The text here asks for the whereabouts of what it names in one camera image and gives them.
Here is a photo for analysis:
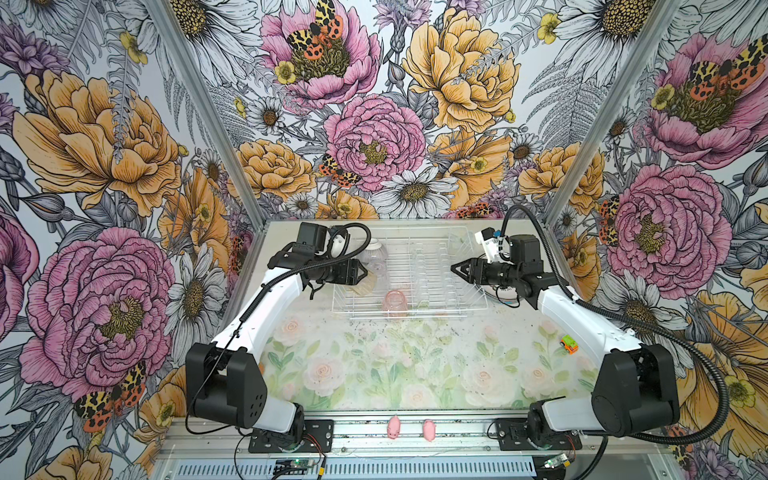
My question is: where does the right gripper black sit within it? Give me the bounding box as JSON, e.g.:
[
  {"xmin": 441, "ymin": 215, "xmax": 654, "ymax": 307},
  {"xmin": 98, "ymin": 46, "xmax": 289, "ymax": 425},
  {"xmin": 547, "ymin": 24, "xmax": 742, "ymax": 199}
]
[{"xmin": 450, "ymin": 257, "xmax": 521, "ymax": 288}]

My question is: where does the pink glass cup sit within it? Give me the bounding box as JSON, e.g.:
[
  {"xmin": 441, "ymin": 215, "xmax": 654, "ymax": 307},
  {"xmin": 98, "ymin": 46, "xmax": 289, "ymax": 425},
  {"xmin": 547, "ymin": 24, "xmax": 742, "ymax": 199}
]
[{"xmin": 382, "ymin": 290, "xmax": 409, "ymax": 319}]

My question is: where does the yellow glass cup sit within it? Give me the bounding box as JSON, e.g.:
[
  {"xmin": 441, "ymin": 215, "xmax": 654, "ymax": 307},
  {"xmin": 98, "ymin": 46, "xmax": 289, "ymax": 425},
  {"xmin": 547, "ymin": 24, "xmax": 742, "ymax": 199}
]
[{"xmin": 351, "ymin": 270, "xmax": 377, "ymax": 297}]

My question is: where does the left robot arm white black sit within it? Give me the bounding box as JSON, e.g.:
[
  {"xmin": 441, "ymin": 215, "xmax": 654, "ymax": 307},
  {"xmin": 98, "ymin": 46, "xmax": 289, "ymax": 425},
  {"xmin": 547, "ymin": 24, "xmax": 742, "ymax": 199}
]
[{"xmin": 185, "ymin": 222, "xmax": 373, "ymax": 448}]

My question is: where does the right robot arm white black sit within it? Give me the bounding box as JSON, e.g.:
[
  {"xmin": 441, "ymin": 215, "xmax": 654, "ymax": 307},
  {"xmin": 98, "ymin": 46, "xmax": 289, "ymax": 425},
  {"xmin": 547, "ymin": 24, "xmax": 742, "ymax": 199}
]
[{"xmin": 451, "ymin": 228, "xmax": 679, "ymax": 447}]

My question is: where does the clear glass cup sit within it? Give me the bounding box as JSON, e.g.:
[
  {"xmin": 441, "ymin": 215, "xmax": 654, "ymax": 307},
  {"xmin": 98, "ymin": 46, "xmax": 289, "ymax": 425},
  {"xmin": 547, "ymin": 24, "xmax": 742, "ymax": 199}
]
[{"xmin": 359, "ymin": 239, "xmax": 389, "ymax": 288}]

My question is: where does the small orange green toy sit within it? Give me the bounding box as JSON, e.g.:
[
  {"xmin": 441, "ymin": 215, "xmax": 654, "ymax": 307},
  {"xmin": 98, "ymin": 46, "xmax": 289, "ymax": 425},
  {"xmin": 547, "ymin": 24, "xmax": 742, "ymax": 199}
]
[{"xmin": 560, "ymin": 335, "xmax": 579, "ymax": 355}]

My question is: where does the right pink clip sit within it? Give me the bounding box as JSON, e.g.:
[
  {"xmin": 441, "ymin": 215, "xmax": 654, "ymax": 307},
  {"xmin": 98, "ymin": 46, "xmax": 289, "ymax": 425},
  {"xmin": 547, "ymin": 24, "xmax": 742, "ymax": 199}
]
[{"xmin": 422, "ymin": 419, "xmax": 437, "ymax": 442}]

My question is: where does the pink clip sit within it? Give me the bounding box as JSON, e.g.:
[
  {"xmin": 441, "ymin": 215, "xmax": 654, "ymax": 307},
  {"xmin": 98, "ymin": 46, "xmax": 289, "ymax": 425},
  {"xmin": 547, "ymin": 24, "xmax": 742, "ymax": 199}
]
[
  {"xmin": 386, "ymin": 415, "xmax": 402, "ymax": 440},
  {"xmin": 422, "ymin": 419, "xmax": 437, "ymax": 442}
]

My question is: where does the left pink clip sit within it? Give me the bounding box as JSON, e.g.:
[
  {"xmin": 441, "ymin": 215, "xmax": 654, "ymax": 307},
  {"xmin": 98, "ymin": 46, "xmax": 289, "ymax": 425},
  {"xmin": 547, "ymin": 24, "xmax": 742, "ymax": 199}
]
[{"xmin": 386, "ymin": 415, "xmax": 402, "ymax": 440}]

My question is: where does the right circuit board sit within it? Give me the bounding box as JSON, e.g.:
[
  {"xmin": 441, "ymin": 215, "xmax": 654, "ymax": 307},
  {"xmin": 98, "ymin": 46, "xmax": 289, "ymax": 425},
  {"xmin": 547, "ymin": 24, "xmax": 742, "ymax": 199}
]
[{"xmin": 542, "ymin": 453, "xmax": 570, "ymax": 469}]

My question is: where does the green circuit board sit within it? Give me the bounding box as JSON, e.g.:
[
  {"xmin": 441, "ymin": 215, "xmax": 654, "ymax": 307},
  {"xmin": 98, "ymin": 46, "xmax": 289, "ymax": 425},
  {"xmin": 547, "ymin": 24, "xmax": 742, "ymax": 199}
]
[{"xmin": 272, "ymin": 459, "xmax": 320, "ymax": 477}]

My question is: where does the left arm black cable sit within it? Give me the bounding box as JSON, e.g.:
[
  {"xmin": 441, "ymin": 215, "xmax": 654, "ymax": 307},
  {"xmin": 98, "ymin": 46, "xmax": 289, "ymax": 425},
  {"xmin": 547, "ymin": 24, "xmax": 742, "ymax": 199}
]
[{"xmin": 182, "ymin": 222, "xmax": 373, "ymax": 436}]

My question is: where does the white wire dish rack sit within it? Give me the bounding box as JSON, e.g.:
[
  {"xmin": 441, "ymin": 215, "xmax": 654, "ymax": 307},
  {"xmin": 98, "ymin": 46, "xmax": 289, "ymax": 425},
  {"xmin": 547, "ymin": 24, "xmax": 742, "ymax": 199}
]
[{"xmin": 332, "ymin": 224, "xmax": 488, "ymax": 321}]

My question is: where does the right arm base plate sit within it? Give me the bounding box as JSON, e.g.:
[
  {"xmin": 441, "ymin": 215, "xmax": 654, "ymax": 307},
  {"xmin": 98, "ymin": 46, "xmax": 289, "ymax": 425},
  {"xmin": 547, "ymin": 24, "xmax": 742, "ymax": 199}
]
[{"xmin": 489, "ymin": 418, "xmax": 582, "ymax": 451}]

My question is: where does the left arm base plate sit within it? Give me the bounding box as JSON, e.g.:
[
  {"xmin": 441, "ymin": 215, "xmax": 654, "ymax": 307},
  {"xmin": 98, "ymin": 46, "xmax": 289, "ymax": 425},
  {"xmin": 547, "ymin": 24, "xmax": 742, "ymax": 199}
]
[{"xmin": 248, "ymin": 419, "xmax": 335, "ymax": 454}]

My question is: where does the aluminium front rail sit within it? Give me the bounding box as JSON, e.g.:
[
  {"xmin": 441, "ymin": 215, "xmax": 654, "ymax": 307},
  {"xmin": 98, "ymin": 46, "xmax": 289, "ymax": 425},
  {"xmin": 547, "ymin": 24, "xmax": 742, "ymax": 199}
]
[{"xmin": 150, "ymin": 410, "xmax": 685, "ymax": 479}]

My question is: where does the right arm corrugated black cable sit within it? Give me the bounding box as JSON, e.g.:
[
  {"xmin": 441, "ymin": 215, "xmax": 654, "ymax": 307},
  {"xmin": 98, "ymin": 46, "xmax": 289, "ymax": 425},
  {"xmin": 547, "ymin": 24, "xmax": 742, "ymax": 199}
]
[{"xmin": 499, "ymin": 203, "xmax": 731, "ymax": 480}]

